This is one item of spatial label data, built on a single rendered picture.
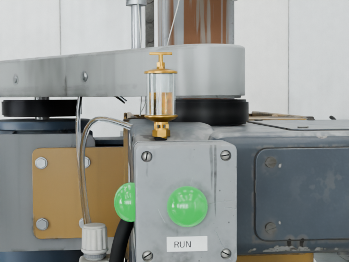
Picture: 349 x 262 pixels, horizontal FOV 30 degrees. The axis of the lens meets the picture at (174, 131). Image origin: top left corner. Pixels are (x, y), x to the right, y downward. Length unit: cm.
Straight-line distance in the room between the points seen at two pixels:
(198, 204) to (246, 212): 8
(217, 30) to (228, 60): 38
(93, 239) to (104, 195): 17
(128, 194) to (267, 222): 12
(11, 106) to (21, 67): 10
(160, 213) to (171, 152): 5
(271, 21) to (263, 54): 30
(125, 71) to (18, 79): 22
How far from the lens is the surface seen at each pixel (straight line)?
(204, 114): 64
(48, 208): 91
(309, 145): 55
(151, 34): 108
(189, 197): 47
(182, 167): 48
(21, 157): 92
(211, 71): 64
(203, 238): 49
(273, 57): 587
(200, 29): 103
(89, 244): 75
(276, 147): 54
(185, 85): 65
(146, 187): 48
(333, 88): 601
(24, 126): 95
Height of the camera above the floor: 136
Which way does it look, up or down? 3 degrees down
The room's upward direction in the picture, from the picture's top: straight up
